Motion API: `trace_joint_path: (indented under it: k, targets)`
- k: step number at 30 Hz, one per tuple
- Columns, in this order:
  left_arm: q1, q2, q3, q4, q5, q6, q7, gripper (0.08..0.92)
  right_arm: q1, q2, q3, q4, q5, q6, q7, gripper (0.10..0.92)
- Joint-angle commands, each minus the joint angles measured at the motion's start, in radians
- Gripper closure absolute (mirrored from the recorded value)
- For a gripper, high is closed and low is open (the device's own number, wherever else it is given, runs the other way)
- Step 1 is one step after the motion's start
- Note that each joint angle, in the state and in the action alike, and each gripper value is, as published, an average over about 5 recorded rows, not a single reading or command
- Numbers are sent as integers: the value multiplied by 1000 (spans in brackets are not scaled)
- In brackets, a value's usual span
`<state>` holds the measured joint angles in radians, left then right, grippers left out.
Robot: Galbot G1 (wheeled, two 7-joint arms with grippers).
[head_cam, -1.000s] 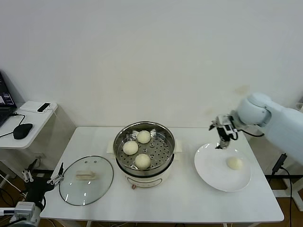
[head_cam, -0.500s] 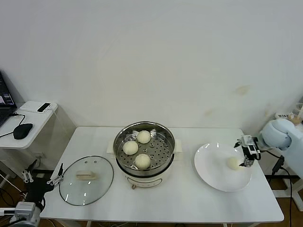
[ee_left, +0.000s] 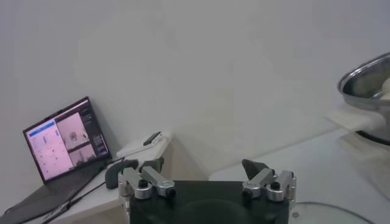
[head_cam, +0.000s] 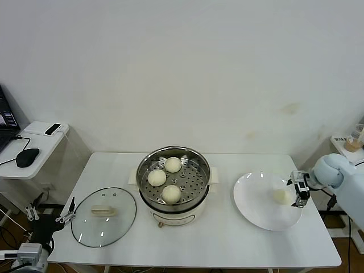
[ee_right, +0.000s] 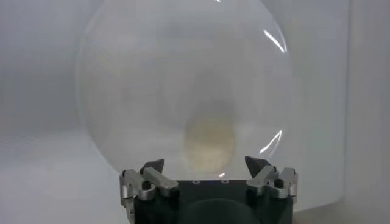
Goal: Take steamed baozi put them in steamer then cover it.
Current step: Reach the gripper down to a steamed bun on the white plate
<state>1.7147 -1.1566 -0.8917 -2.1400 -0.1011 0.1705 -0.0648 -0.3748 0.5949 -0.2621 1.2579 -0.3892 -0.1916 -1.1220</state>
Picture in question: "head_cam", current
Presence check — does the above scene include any perforated stainless steamer basket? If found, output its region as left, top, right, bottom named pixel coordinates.
left=135, top=146, right=212, bottom=205

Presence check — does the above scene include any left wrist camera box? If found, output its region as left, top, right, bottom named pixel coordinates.
left=0, top=243, right=43, bottom=264

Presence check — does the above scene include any black laptop cable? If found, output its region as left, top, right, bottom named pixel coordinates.
left=0, top=135, right=31, bottom=166

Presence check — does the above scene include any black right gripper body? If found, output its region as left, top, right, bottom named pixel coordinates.
left=295, top=180, right=311, bottom=201

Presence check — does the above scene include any flat white box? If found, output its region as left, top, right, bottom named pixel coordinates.
left=22, top=125, right=65, bottom=137

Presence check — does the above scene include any white steamed baozi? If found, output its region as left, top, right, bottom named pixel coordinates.
left=162, top=184, right=182, bottom=204
left=147, top=169, right=167, bottom=187
left=272, top=188, right=292, bottom=205
left=164, top=157, right=182, bottom=173

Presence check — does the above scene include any glass lid with cream handle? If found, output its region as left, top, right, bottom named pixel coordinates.
left=71, top=187, right=137, bottom=248

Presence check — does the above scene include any black laptop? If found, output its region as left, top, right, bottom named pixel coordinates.
left=0, top=84, right=21, bottom=153

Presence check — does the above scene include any small black white device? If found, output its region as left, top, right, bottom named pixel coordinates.
left=44, top=123, right=63, bottom=135

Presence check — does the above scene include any black computer mouse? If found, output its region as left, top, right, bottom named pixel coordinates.
left=15, top=148, right=40, bottom=168

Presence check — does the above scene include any white round plate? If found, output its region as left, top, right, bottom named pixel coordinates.
left=233, top=171, right=303, bottom=231

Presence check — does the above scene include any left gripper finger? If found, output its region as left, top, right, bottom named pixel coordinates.
left=24, top=192, right=45, bottom=222
left=55, top=196, right=77, bottom=225

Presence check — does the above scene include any clear plastic drink cup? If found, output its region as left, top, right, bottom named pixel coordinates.
left=342, top=123, right=364, bottom=153

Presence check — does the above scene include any black cable with adapter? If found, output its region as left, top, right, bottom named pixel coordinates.
left=326, top=195, right=353, bottom=273

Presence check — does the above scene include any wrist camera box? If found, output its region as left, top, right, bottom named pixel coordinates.
left=0, top=243, right=43, bottom=264
left=291, top=169, right=311, bottom=183

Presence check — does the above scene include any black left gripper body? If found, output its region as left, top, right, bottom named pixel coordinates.
left=28, top=213, right=65, bottom=244

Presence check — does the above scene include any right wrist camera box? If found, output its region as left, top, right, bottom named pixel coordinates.
left=291, top=169, right=311, bottom=183

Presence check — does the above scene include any white side desk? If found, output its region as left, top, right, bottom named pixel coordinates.
left=0, top=121, right=71, bottom=248

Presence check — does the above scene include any cream electric cooking pot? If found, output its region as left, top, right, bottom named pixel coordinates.
left=128, top=166, right=220, bottom=228

